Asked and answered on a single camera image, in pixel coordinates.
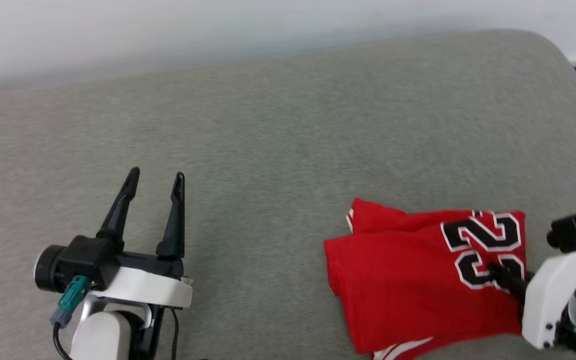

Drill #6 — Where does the thin black cable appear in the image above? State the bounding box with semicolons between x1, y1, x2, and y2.
169;307;181;360

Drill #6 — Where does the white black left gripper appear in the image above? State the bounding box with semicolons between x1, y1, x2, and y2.
93;167;194;309

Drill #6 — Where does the grey fabric sofa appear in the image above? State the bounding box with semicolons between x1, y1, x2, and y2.
0;29;576;360

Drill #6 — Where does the black cable with teal connector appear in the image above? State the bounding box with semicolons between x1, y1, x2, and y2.
50;275;92;360

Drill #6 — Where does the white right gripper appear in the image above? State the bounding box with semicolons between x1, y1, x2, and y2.
488;244;576;351

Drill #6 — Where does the red Bulls basketball jersey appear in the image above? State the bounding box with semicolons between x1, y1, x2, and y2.
323;197;528;360

